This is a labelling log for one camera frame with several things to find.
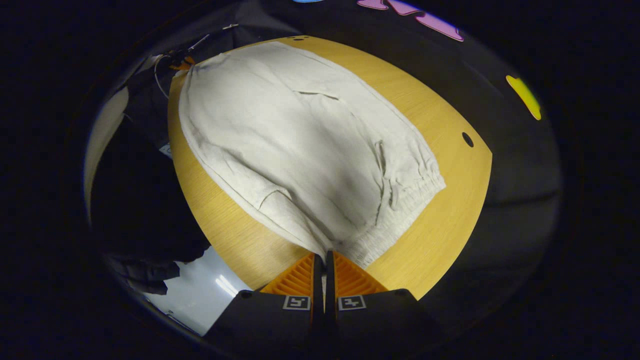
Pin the person's dark clothing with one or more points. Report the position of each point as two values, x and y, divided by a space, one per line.
145 210

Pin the black backdrop cloth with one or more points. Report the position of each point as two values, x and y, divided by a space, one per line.
500 150

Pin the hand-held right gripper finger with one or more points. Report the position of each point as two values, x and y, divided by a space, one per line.
330 285
318 287

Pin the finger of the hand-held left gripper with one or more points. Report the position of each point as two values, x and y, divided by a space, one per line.
182 63

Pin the white jeans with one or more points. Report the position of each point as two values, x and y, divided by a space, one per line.
300 140

